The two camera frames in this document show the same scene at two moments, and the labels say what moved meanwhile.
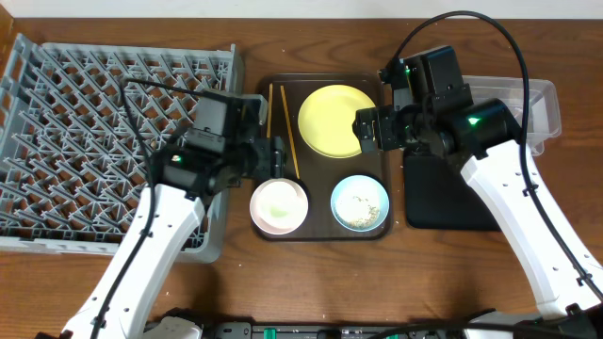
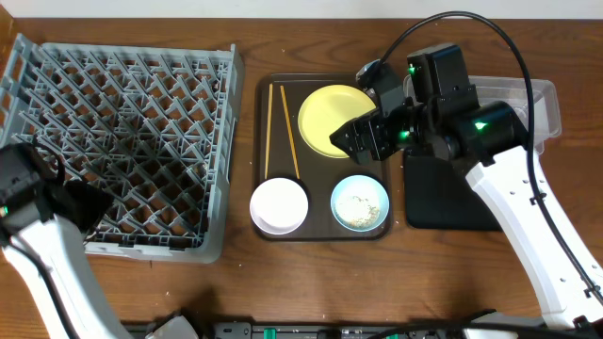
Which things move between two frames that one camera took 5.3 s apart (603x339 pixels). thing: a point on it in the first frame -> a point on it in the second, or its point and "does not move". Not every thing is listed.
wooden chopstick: x=289 y=130 does not move
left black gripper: x=275 y=157 -> x=75 y=205
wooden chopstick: x=269 y=110 does not move
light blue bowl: x=360 y=203 does not move
